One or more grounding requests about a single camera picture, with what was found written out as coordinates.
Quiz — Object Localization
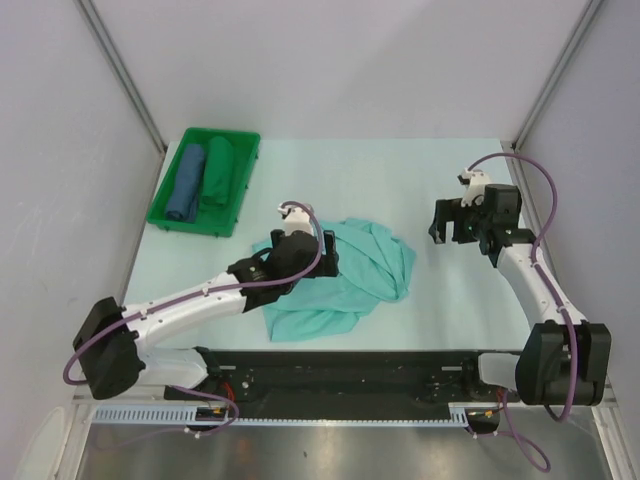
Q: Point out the teal t shirt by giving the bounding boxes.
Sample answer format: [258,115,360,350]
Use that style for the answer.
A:
[263,218,416,342]

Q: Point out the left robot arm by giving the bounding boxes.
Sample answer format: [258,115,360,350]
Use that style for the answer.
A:
[73,230,339,400]

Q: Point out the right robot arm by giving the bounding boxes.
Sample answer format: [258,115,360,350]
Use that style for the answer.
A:
[428,184,612,408]

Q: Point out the green plastic tray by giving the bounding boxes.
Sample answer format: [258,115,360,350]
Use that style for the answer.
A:
[147,127,261,237]

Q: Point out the rolled dark green t shirt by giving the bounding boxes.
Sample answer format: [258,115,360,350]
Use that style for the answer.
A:
[199,136,234,211]

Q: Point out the rolled blue t shirt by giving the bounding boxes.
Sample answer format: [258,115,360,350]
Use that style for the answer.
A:
[164,144,205,223]

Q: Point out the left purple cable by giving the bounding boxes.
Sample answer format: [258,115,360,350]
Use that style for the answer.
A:
[61,200,324,441]

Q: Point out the purple cable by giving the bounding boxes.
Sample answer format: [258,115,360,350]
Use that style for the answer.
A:
[61,200,324,441]
[468,152,579,473]

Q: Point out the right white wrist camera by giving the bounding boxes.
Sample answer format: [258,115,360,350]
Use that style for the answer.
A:
[458,169,492,208]

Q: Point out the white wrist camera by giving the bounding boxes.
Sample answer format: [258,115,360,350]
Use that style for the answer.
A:
[277,203,314,236]
[458,169,492,208]

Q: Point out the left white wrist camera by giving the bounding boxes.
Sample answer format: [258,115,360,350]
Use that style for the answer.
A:
[277,203,314,236]

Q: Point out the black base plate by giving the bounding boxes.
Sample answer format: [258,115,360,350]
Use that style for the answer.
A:
[193,347,505,403]

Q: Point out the white slotted cable duct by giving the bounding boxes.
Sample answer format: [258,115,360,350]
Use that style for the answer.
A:
[93,405,469,428]

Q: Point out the right aluminium frame post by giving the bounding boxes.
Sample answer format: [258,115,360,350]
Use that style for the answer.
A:
[513,0,607,151]

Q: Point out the aluminium frame post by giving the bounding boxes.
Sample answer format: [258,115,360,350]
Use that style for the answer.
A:
[513,0,607,151]
[73,0,167,154]

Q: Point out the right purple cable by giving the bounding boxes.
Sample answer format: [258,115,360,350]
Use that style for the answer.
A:
[468,152,579,473]

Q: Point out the left aluminium frame post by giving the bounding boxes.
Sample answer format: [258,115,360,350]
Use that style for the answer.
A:
[73,0,167,154]

